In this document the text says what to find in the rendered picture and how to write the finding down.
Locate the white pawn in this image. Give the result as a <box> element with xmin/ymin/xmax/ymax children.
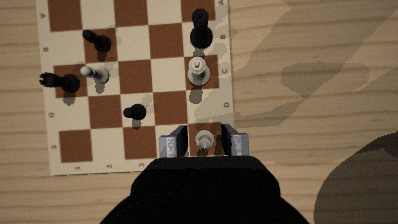
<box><xmin>80</xmin><ymin>66</ymin><xmax>109</xmax><ymax>84</ymax></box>

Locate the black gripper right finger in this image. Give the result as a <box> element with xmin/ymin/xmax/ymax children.
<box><xmin>221</xmin><ymin>124</ymin><xmax>249</xmax><ymax>156</ymax></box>

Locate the chessboard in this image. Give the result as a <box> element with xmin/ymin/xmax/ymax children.
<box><xmin>35</xmin><ymin>0</ymin><xmax>234</xmax><ymax>175</ymax></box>

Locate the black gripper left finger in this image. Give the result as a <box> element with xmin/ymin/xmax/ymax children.
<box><xmin>159</xmin><ymin>125</ymin><xmax>188</xmax><ymax>158</ymax></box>

